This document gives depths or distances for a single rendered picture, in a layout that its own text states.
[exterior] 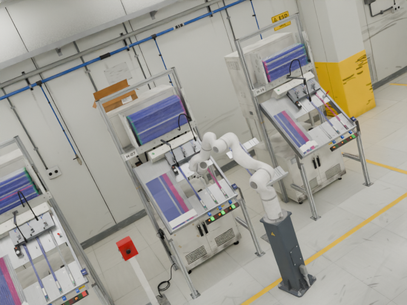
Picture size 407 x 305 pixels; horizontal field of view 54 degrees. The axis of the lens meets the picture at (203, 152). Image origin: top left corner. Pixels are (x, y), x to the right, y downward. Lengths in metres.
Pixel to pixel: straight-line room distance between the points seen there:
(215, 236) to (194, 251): 0.26
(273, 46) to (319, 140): 1.10
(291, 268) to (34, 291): 2.03
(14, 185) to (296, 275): 2.39
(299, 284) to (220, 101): 2.92
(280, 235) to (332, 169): 1.67
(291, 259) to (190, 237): 1.07
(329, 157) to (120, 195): 2.65
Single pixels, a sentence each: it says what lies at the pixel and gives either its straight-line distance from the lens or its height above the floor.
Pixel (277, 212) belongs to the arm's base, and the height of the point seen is 0.76.
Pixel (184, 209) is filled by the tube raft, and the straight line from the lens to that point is 3.51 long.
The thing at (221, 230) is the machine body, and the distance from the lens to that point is 4.04.
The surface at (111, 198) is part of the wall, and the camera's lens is 5.30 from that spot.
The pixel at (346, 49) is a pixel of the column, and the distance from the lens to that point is 6.07.
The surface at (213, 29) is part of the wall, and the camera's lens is 5.46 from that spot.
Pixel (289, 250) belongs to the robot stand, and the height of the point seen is 0.42.
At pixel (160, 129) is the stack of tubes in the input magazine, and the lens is 3.63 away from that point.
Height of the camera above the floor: 2.45
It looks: 21 degrees down
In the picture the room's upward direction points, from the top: 21 degrees counter-clockwise
